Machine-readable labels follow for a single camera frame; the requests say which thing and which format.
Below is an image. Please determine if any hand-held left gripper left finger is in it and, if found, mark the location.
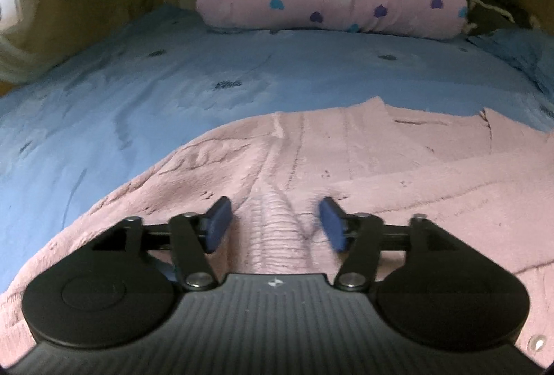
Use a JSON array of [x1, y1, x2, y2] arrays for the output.
[[92, 196, 233, 292]]

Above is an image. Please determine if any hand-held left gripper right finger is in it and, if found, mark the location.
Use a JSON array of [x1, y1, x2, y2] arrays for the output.
[[318, 197, 464, 293]]

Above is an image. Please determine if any pink fleece garment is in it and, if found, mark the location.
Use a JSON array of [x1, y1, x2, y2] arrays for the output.
[[0, 97, 554, 371]]

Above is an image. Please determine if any blue bed sheet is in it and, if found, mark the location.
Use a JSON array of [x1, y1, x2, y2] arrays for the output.
[[0, 4, 554, 295]]

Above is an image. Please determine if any dark cloth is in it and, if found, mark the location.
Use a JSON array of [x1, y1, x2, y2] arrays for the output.
[[466, 0, 535, 32]]

